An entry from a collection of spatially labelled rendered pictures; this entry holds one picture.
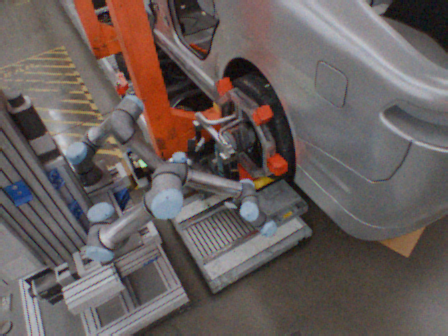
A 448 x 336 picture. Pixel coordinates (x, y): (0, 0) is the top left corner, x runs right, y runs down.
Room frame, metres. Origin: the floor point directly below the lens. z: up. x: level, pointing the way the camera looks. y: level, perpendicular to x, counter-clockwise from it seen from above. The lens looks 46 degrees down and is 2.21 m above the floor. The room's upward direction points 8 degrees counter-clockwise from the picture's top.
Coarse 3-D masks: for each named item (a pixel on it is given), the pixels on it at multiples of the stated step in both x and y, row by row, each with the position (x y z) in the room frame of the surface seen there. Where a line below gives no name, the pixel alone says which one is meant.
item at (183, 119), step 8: (176, 112) 1.94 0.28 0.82; (184, 112) 1.99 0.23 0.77; (192, 112) 2.04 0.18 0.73; (208, 112) 2.08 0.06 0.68; (216, 112) 2.06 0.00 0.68; (176, 120) 1.87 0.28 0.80; (184, 120) 1.89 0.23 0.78; (192, 120) 1.92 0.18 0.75; (176, 128) 1.86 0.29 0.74; (184, 128) 1.89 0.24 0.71; (192, 128) 1.91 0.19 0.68; (216, 128) 1.96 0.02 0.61; (184, 136) 1.86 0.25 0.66; (192, 136) 1.88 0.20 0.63; (208, 136) 1.93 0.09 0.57; (184, 144) 1.85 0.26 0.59
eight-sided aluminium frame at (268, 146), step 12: (228, 96) 1.65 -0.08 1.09; (240, 96) 1.61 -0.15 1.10; (228, 108) 1.79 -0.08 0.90; (252, 108) 1.46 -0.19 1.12; (228, 120) 1.78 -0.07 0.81; (252, 120) 1.43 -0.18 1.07; (264, 132) 1.40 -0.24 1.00; (264, 144) 1.32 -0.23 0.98; (240, 156) 1.63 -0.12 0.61; (264, 156) 1.33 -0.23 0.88; (252, 168) 1.53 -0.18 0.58; (264, 168) 1.33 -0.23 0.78
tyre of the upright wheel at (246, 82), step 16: (240, 80) 1.70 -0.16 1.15; (256, 80) 1.64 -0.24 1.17; (256, 96) 1.54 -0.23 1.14; (272, 96) 1.50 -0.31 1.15; (272, 112) 1.42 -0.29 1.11; (272, 128) 1.40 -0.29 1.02; (288, 128) 1.37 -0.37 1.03; (288, 144) 1.32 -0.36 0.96; (288, 160) 1.30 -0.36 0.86; (272, 176) 1.40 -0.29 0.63
